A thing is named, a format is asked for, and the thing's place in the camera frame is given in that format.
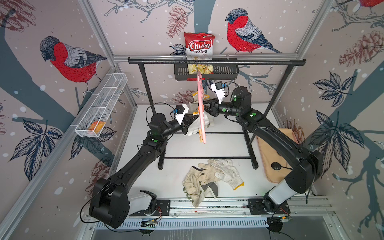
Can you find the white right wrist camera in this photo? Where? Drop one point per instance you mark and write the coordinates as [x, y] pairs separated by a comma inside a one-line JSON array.
[[219, 89]]

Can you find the black garment rack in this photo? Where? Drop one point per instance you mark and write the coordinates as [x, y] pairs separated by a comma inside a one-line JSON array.
[[141, 63]]

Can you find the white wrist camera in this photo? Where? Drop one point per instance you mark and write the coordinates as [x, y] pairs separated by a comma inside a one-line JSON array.
[[219, 89], [180, 111]]

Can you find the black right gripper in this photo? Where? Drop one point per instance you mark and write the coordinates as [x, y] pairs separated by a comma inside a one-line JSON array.
[[214, 109]]

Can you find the orange snack packet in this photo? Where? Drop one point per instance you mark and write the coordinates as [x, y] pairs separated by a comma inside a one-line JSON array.
[[96, 126]]

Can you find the beige glove middle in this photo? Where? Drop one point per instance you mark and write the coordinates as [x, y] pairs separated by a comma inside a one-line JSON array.
[[194, 190]]

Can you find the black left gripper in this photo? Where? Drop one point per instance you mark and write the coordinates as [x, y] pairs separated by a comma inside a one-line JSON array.
[[185, 124]]

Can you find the knit glove yellow cuff bottom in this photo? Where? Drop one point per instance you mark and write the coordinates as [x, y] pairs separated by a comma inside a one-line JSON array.
[[220, 170]]

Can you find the red cassava chips bag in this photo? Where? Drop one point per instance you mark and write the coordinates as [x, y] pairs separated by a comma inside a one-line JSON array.
[[199, 46]]

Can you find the dark metal spoon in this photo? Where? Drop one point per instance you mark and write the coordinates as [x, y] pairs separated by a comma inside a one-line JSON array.
[[277, 166]]

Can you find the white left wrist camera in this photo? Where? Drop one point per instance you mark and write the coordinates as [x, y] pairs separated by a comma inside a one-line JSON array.
[[180, 111]]

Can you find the beige cloth mat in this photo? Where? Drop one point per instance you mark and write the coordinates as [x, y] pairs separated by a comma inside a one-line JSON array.
[[269, 156]]

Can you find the white glove yellow cuff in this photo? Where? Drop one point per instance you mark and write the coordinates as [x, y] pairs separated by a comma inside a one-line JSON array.
[[195, 126]]

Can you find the pink clip hanger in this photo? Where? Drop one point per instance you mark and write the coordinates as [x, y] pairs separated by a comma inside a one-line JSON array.
[[202, 132]]

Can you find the black wall basket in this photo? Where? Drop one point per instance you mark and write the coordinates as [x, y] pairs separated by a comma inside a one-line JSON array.
[[184, 72]]

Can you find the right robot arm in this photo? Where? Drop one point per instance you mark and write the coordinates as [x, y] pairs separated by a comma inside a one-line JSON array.
[[306, 165]]

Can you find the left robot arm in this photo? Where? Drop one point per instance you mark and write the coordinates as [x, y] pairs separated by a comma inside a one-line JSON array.
[[110, 202]]

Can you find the white wire mesh shelf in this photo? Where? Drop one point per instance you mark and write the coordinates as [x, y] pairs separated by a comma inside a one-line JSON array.
[[103, 104]]

